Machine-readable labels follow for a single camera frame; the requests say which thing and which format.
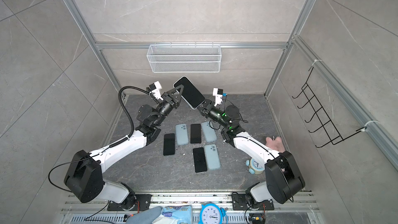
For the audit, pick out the black wire hook rack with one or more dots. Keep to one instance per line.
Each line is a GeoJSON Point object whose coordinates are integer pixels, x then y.
{"type": "Point", "coordinates": [319, 112]}

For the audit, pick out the black phone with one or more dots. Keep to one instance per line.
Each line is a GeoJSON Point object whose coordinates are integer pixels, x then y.
{"type": "Point", "coordinates": [189, 92]}
{"type": "Point", "coordinates": [195, 134]}
{"type": "Point", "coordinates": [169, 144]}

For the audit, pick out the pink pig plush toy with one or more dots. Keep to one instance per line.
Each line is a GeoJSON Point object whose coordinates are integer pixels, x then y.
{"type": "Point", "coordinates": [275, 144]}

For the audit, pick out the small blue white cup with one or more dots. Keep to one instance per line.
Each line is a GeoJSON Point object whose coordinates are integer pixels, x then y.
{"type": "Point", "coordinates": [254, 167]}

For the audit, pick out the aluminium rail front frame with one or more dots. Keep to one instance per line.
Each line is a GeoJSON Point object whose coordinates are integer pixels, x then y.
{"type": "Point", "coordinates": [302, 210]}

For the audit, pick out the grey-green phone case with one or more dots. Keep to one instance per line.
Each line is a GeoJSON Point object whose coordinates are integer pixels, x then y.
{"type": "Point", "coordinates": [212, 157]}

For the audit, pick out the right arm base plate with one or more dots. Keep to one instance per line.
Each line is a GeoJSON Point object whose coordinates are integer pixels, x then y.
{"type": "Point", "coordinates": [241, 202]}

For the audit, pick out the blue alarm clock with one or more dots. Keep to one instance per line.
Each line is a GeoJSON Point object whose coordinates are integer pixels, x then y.
{"type": "Point", "coordinates": [212, 214]}

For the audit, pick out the white wire mesh basket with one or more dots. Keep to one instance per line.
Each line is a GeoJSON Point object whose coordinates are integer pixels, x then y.
{"type": "Point", "coordinates": [187, 58]}

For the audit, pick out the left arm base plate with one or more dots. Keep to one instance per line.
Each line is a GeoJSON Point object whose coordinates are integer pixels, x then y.
{"type": "Point", "coordinates": [140, 203]}

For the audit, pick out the blue wet wipes pack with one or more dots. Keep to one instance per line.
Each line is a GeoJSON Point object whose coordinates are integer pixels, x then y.
{"type": "Point", "coordinates": [175, 215]}

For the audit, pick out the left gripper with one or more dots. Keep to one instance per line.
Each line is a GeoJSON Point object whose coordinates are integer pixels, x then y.
{"type": "Point", "coordinates": [171, 102]}

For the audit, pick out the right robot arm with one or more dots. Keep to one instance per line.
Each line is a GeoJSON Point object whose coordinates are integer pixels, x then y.
{"type": "Point", "coordinates": [283, 176]}

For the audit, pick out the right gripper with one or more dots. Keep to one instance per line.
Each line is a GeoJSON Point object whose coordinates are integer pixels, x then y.
{"type": "Point", "coordinates": [209, 109]}

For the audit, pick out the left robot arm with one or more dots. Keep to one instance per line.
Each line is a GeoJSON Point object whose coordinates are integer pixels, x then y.
{"type": "Point", "coordinates": [84, 177]}

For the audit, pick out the grey-blue cloth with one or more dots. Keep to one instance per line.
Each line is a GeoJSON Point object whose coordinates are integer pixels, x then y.
{"type": "Point", "coordinates": [145, 217]}

